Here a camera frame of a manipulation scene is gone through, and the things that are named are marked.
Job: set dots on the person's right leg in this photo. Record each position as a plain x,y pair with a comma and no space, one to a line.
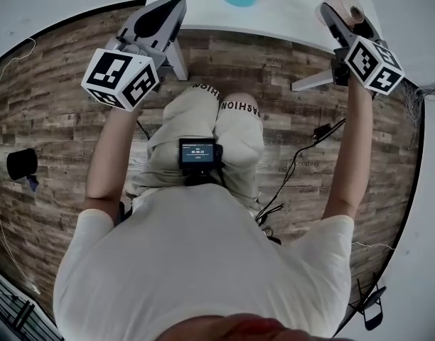
239,97

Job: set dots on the small black monitor screen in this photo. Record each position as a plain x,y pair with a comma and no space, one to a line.
197,153

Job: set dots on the white table leg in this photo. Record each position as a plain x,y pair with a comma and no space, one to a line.
178,64
310,80

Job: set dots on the small black box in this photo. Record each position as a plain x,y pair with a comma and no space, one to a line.
322,131

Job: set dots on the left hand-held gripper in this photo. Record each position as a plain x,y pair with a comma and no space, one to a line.
109,71

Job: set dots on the person's face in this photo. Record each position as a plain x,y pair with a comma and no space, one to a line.
239,332

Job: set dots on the person's left forearm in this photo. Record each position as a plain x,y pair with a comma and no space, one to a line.
107,162

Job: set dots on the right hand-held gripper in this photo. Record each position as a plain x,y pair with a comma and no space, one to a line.
375,67

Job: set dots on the person's right forearm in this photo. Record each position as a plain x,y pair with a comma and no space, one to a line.
349,155

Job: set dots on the black round bin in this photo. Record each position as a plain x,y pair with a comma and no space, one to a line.
22,163

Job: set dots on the black metal rack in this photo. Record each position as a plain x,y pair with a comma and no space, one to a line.
11,311

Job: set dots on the black folding chair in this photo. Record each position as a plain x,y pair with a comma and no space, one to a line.
372,304

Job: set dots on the blue cloth scrap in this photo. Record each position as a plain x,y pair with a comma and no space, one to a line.
32,183

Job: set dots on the beige t-shirt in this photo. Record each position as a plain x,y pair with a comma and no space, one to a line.
203,261

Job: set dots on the pink plastic cup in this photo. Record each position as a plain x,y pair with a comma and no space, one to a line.
340,2

